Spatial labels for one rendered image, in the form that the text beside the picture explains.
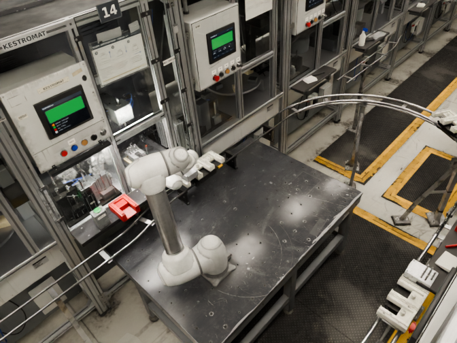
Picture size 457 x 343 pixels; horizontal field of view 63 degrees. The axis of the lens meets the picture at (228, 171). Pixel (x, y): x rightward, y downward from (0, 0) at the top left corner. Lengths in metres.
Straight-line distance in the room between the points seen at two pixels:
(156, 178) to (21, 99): 0.70
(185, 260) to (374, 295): 1.58
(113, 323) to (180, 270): 1.13
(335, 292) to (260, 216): 0.88
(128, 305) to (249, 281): 1.19
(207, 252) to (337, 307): 1.26
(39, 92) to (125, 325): 1.79
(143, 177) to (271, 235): 1.01
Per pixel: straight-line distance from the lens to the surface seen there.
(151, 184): 1.79
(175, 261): 2.02
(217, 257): 2.08
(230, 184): 2.76
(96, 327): 3.10
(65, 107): 2.02
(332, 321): 2.91
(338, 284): 3.06
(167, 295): 2.25
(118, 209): 2.36
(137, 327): 2.99
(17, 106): 1.96
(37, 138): 2.05
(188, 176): 2.50
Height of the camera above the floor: 2.58
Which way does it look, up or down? 41 degrees down
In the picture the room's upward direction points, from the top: 5 degrees counter-clockwise
